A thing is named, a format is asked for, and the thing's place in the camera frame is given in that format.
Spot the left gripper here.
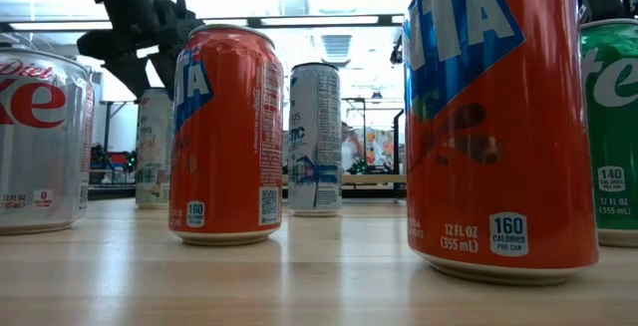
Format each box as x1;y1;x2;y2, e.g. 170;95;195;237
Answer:
76;0;205;101

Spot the white Celsius tropical slim can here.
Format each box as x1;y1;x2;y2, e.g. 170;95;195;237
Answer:
135;87;174;210

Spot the orange Fanta can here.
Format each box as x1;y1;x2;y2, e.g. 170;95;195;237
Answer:
167;23;285;246
402;0;600;286

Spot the silver Diet Coke can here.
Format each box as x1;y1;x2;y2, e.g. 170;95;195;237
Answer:
0;46;96;236

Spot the white Celsius Arctic slim can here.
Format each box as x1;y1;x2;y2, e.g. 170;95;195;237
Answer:
287;61;344;218

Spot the ceiling air vent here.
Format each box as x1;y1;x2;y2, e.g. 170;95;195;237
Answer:
321;34;353;62

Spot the colourful patterned object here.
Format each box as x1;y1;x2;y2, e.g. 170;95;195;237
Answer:
342;125;396;175

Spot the dark hanging fixture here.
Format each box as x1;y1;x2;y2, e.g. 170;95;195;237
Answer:
390;30;406;67

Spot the black metal shelf stand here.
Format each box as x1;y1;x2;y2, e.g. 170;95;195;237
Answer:
392;108;406;200

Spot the green Sprite can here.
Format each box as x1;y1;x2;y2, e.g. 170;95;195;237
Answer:
579;18;638;248

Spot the black table frame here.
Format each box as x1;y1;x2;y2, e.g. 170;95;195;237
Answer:
88;185;408;200

